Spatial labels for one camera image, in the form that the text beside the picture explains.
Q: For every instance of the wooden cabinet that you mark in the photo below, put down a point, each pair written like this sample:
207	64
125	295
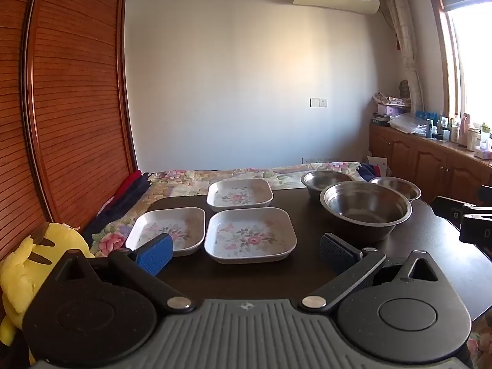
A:
422	165

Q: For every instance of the white wall power strip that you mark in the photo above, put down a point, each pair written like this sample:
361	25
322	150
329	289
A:
315	159

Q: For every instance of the purple box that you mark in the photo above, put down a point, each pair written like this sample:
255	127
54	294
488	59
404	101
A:
391	110

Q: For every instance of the square floral plate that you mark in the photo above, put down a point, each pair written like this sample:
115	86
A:
238	198
250	236
169	225

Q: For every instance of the patterned beige curtain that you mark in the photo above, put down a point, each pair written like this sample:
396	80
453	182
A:
403	27

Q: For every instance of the floral cloth bundle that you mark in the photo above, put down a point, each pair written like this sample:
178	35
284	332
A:
392	99

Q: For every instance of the wooden framed window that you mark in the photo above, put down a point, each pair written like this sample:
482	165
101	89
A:
472	65

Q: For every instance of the clear plastic bag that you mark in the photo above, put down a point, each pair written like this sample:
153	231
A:
407	123

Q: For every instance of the floral blanket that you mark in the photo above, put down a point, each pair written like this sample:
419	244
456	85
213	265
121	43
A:
180	182

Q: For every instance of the white jar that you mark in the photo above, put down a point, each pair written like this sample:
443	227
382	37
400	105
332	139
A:
472	140

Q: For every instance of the dark flat box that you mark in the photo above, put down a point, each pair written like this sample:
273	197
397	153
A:
380	122

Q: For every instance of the yellow plush toy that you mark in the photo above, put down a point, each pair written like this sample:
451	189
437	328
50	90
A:
23	273

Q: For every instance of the tissue box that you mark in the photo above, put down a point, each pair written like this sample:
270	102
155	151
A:
483	153

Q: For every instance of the pink bottle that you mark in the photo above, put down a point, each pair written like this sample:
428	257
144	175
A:
466	127

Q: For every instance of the white paper bag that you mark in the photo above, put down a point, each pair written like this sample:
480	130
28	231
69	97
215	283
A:
378	163

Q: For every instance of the brown woven fan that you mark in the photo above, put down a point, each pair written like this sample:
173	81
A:
405	90

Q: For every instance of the white wall switch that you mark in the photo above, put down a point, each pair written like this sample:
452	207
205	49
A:
318	102

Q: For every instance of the row of small blue bottles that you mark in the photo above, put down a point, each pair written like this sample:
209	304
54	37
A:
426	116

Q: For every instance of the large steel bowl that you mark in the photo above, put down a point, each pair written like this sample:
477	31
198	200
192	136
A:
365	211

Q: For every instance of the small steel bowl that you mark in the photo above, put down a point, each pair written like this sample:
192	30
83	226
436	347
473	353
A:
399	186

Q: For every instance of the navy and red cloth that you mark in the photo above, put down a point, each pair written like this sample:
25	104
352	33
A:
369	171

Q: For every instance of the medium steel bowl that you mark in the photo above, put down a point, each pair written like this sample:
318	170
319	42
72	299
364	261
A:
323	182

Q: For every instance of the white bottle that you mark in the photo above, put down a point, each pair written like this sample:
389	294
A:
455	133

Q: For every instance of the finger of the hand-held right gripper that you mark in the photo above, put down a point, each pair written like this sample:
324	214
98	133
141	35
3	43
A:
447	211
476	230

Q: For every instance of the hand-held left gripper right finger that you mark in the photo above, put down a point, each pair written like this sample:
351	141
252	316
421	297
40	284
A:
338	253

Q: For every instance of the wooden slatted headboard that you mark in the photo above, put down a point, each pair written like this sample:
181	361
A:
77	103

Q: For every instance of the green cap bottle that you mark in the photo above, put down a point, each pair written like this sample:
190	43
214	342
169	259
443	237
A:
486	132

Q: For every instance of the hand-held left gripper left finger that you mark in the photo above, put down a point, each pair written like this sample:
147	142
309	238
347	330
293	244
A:
155	255

